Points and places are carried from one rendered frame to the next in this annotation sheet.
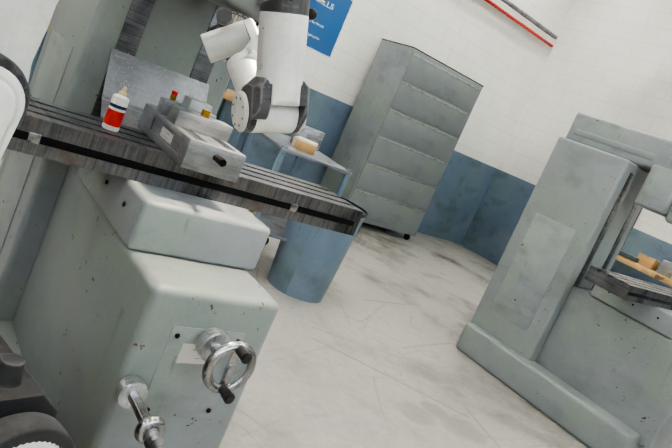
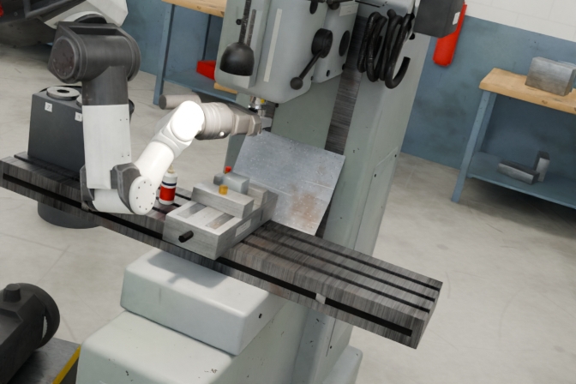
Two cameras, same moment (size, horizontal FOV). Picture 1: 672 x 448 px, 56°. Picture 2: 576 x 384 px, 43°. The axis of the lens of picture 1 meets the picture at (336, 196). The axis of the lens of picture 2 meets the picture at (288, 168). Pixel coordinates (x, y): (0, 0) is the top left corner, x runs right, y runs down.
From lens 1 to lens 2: 1.49 m
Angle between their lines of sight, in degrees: 57
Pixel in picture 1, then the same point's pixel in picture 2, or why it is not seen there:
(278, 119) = (108, 201)
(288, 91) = (93, 176)
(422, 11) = not seen: outside the picture
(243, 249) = (219, 330)
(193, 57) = (326, 129)
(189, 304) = (107, 364)
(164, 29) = (293, 104)
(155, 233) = (136, 297)
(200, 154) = (176, 229)
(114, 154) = (139, 224)
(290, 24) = (87, 115)
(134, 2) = not seen: hidden behind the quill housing
